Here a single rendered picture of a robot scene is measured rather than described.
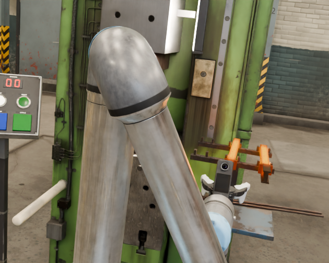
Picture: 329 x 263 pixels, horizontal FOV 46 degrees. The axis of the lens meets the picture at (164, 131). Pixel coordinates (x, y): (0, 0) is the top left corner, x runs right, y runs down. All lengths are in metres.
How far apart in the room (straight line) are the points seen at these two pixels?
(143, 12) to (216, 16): 0.33
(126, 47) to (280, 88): 7.16
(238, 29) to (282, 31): 5.92
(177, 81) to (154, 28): 0.55
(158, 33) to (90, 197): 1.00
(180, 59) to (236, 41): 0.46
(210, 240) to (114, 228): 0.22
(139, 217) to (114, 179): 1.02
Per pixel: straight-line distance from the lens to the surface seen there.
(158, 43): 1.69
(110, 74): 0.65
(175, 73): 2.17
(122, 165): 0.81
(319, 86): 7.89
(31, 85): 1.84
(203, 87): 1.79
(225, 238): 0.92
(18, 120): 1.79
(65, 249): 2.30
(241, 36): 1.80
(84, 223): 0.87
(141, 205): 1.80
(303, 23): 7.77
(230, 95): 1.82
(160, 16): 1.69
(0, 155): 1.96
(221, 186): 1.09
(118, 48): 0.66
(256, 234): 1.55
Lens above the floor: 1.45
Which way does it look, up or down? 14 degrees down
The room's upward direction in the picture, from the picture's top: 7 degrees clockwise
